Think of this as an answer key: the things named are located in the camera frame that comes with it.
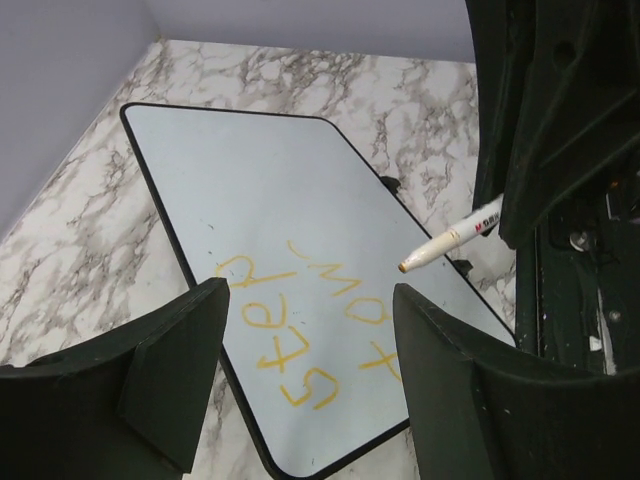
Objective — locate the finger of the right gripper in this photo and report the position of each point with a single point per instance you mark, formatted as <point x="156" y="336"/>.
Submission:
<point x="558" y="99"/>

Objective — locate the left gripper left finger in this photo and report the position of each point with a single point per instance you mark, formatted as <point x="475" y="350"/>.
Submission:
<point x="126" y="404"/>

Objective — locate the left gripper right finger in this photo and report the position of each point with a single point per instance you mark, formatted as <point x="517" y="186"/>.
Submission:
<point x="481" y="409"/>

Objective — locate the black framed whiteboard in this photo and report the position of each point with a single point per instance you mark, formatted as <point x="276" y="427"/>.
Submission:
<point x="309" y="239"/>

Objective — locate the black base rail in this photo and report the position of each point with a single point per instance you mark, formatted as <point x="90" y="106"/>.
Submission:
<point x="579" y="280"/>

